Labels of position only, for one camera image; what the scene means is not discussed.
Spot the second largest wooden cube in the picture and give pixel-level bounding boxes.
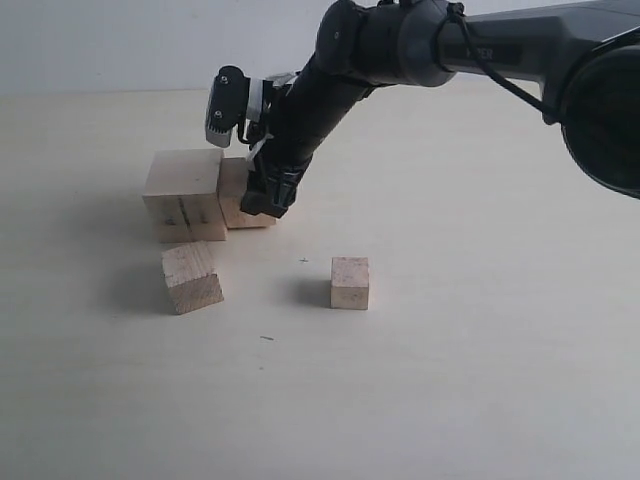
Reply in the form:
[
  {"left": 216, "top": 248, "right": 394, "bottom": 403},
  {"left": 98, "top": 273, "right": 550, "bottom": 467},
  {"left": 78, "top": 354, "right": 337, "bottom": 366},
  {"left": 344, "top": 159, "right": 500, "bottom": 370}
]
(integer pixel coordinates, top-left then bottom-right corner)
[{"left": 218, "top": 157, "right": 277, "bottom": 229}]

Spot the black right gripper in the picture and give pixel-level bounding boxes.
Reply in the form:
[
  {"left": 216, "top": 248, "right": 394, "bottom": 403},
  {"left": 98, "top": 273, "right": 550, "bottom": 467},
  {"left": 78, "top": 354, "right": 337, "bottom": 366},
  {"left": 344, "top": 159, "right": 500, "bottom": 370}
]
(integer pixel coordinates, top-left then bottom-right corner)
[{"left": 240, "top": 74, "right": 370, "bottom": 218}]

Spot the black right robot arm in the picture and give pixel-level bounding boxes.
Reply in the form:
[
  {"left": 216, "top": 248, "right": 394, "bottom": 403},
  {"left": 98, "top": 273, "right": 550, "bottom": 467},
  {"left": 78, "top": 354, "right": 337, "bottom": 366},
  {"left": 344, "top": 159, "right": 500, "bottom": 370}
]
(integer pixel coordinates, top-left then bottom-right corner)
[{"left": 241, "top": 1, "right": 639, "bottom": 218}]

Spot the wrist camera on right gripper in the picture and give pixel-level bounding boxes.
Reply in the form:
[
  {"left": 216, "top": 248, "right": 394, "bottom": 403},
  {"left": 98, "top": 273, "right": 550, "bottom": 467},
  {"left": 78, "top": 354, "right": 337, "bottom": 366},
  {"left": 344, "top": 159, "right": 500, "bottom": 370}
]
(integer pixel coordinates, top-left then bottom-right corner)
[{"left": 205, "top": 65, "right": 249, "bottom": 148}]

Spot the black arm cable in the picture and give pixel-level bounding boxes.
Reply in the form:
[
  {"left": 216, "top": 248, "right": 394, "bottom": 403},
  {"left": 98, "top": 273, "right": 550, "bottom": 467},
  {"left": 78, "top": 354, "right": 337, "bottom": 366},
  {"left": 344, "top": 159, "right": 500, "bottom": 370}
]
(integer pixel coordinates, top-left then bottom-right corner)
[{"left": 434, "top": 0, "right": 640, "bottom": 126}]

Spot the third largest wooden cube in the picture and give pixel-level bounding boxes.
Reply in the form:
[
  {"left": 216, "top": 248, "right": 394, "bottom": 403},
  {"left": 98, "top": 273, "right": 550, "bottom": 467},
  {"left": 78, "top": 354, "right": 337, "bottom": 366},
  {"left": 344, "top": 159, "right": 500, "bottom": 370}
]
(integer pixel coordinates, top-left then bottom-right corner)
[{"left": 161, "top": 241, "right": 224, "bottom": 315}]

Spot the smallest wooden cube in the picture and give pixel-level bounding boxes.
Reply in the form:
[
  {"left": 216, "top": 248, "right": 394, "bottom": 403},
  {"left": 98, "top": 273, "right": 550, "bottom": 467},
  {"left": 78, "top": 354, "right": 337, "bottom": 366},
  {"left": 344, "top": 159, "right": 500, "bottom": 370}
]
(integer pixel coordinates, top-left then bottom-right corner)
[{"left": 330, "top": 257, "right": 370, "bottom": 310}]

